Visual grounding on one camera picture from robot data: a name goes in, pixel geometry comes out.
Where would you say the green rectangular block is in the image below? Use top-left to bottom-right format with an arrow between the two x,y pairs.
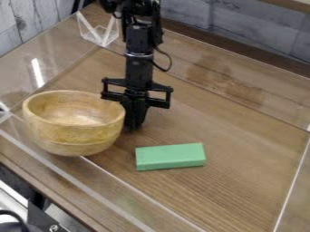
134,143 -> 207,171

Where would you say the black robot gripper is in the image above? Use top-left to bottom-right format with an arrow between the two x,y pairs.
100,52 -> 173,130

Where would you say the clear acrylic corner bracket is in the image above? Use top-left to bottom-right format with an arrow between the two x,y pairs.
76,12 -> 120,47

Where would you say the black metal bracket with bolt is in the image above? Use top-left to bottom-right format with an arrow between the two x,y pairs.
26,201 -> 70,232

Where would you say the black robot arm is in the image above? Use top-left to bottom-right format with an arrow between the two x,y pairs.
97,0 -> 173,130

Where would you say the round wooden bowl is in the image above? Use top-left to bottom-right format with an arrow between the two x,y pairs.
21,90 -> 124,157

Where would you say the black cable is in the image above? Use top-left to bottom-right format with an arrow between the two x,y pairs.
0,209 -> 29,232

